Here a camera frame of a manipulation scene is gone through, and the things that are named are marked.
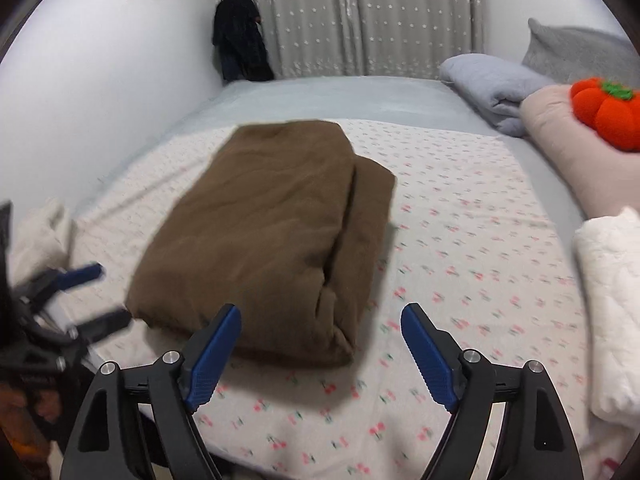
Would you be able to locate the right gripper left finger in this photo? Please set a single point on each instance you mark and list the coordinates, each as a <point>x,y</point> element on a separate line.
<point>107,441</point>

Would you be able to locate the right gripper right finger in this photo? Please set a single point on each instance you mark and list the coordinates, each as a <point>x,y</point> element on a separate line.
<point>535,440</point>

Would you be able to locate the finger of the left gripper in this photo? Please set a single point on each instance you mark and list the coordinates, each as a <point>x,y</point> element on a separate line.
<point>66,280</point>
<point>103,326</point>

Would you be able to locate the brown coat with fur collar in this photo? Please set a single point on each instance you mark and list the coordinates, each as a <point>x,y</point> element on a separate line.
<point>287,224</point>

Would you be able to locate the dark hanging clothes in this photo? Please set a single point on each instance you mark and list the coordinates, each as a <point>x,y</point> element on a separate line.
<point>238,41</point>

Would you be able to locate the person's left hand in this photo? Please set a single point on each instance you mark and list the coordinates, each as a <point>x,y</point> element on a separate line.
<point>19,427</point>

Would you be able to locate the cream fleece garment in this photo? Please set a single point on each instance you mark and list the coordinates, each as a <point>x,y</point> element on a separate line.
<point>42,241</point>

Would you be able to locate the white quilted folded garment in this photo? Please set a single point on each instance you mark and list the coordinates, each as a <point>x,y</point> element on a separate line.
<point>607,250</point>

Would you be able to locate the cherry print bed cover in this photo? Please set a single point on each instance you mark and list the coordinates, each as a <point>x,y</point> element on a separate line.
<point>469,242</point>

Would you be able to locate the pink pillow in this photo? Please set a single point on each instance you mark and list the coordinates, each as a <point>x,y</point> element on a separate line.
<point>602,179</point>

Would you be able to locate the red pumpkin plush cushion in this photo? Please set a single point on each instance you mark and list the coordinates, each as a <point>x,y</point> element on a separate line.
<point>610,109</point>

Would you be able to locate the folded lavender blanket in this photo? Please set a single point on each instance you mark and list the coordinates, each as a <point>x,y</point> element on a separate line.
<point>495,87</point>

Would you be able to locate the grey dotted curtain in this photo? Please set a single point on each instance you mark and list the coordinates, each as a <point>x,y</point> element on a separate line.
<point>398,38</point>

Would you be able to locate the light blue bed sheet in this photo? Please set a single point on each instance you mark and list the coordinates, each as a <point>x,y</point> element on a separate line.
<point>404,101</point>

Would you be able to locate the grey quilted headboard cover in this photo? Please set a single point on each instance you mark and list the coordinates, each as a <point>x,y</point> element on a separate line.
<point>569,54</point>

